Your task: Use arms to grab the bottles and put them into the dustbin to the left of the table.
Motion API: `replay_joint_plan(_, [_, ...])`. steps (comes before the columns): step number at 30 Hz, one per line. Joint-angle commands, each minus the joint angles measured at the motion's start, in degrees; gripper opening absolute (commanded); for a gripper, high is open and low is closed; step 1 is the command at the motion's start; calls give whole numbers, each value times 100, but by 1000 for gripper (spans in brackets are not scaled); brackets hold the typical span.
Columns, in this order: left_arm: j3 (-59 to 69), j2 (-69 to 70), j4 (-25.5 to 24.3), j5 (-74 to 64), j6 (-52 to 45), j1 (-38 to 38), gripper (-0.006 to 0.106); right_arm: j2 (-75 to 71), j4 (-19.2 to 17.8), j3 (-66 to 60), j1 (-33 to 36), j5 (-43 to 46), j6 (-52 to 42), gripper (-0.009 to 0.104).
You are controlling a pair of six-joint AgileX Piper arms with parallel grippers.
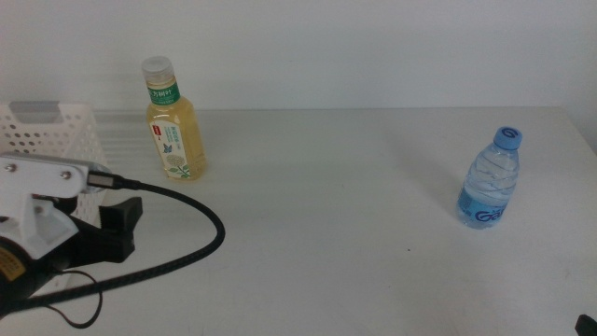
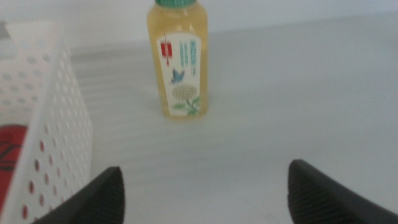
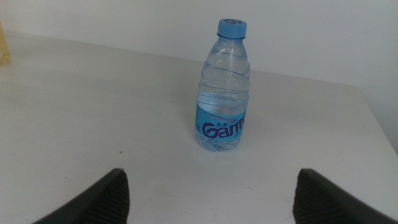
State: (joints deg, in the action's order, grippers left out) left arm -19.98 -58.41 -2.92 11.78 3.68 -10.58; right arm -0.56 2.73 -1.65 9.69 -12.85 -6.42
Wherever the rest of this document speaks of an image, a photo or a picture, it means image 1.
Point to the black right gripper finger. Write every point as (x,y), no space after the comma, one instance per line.
(587,327)

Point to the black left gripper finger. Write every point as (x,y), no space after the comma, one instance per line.
(63,204)
(122,214)

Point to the yellow tea bottle green label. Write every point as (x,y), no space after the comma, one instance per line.
(179,140)

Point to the clear water bottle blue cap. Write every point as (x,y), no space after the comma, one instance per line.
(490,182)

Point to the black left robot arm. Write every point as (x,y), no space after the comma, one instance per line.
(18,289)

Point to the white perforated plastic basket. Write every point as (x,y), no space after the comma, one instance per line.
(28,135)

